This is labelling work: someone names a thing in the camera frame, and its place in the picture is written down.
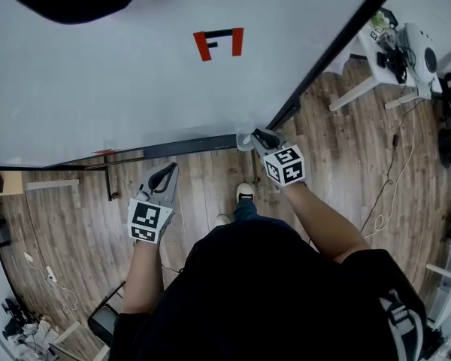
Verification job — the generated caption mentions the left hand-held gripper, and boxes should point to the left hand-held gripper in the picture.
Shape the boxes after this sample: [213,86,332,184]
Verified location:
[127,162,180,245]

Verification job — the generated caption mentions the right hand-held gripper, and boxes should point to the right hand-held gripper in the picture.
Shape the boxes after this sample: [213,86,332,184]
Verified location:
[250,128,306,189]

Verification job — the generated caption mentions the person's left forearm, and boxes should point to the person's left forearm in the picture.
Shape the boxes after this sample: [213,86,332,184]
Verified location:
[119,238,167,315]

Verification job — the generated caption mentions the person's right forearm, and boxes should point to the person's right forearm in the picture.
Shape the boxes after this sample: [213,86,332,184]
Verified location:
[283,180,373,265]

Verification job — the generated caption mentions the clear plastic pen holder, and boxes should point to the clear plastic pen holder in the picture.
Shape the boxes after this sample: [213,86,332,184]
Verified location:
[235,129,257,153]

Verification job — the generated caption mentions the black whiteboard stand leg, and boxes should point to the black whiteboard stand leg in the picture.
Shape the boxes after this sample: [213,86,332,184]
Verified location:
[83,155,146,202]

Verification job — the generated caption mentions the person's blue jeans leg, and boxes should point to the person's blue jeans leg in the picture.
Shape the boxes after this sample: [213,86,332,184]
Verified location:
[232,197,259,222]

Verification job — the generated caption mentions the black framed whiteboard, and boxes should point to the black framed whiteboard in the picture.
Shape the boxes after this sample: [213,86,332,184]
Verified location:
[0,0,411,169]

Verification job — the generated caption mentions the white table with wooden legs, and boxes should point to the white table with wooden legs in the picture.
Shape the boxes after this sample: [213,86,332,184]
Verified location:
[328,23,443,113]

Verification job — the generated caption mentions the person's black shirt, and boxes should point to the person's black shirt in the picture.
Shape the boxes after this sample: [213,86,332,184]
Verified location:
[111,219,429,361]

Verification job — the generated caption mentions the black folding stool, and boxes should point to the black folding stool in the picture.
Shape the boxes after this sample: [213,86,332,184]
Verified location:
[87,279,128,348]

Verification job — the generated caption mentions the small green plant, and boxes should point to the small green plant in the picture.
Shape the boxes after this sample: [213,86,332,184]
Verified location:
[371,11,391,29]

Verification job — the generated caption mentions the white round device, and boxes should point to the white round device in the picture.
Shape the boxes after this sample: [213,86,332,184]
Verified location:
[396,22,443,100]

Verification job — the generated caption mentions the white plank frame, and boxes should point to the white plank frame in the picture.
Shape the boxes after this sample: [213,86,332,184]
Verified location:
[23,178,83,211]

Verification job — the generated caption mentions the black floor cable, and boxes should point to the black floor cable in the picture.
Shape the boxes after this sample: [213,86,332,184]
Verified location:
[359,98,426,235]

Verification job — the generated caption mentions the white floor cable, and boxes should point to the white floor cable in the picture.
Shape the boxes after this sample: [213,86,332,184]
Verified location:
[363,103,419,240]

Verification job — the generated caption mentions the black tangled cables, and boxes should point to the black tangled cables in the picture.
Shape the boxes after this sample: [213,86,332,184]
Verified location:
[375,41,416,85]

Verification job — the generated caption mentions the white power strip cable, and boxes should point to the white power strip cable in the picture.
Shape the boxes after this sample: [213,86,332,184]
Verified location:
[22,251,79,314]

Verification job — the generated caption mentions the pile of cables and papers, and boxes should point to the pile of cables and papers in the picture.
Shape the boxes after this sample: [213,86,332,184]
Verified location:
[0,296,63,361]

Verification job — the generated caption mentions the grey white shoulder strap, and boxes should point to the grey white shoulder strap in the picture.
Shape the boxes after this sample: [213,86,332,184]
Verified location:
[377,290,426,361]

